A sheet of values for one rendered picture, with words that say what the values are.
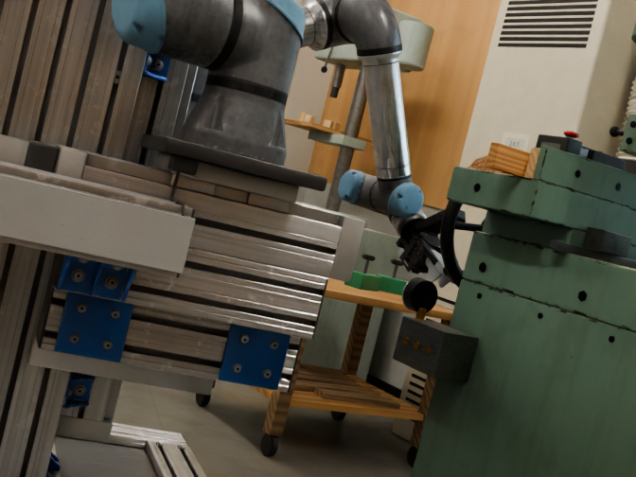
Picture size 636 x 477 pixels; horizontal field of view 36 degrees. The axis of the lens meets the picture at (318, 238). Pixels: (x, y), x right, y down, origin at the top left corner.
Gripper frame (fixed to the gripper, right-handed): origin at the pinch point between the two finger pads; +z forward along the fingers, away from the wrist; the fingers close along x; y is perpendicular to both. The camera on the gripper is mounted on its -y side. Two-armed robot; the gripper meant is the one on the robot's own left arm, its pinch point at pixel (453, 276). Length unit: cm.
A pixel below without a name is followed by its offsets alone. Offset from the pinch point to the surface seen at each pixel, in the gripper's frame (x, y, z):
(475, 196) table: 28.1, -27.5, 21.1
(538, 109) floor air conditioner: -91, -11, -110
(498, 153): 35, -38, 27
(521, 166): 29, -38, 27
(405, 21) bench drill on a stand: -74, -1, -183
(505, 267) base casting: 19.2, -20.2, 28.3
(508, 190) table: 28, -33, 27
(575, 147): 3.9, -38.8, 8.7
